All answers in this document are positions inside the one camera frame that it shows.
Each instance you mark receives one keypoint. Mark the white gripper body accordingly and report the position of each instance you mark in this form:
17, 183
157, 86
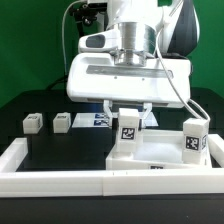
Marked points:
115, 66

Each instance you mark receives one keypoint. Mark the white U-shaped obstacle fence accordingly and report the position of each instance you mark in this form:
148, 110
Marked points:
101, 183

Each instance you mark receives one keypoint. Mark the white square table top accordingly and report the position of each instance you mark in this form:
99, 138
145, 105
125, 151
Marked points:
156, 149

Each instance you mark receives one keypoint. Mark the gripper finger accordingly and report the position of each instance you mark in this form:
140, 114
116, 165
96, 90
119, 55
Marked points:
146, 116
113, 117

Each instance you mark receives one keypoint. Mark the white sheet with tags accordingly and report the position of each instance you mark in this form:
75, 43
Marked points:
91, 120

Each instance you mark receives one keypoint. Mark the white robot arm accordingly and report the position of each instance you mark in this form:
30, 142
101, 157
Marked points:
173, 29

